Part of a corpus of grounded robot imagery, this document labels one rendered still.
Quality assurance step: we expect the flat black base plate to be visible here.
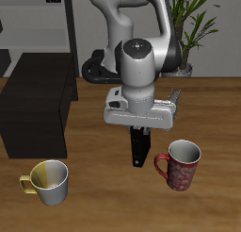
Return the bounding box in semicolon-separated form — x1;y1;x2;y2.
81;49;126;85

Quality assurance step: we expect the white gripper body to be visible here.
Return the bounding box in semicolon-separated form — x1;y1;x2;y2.
103;88;183;132

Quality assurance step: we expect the red patterned mug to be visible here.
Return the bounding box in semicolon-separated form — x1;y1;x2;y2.
153;139;202;192

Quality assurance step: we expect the dark brown desk caddy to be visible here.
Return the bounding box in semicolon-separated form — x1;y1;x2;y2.
0;52;79;160

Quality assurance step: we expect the yellow and white mug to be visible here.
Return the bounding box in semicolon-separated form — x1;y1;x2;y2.
19;159;70;207

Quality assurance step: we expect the green pot plant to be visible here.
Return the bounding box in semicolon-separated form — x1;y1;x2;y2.
161;0;223;79

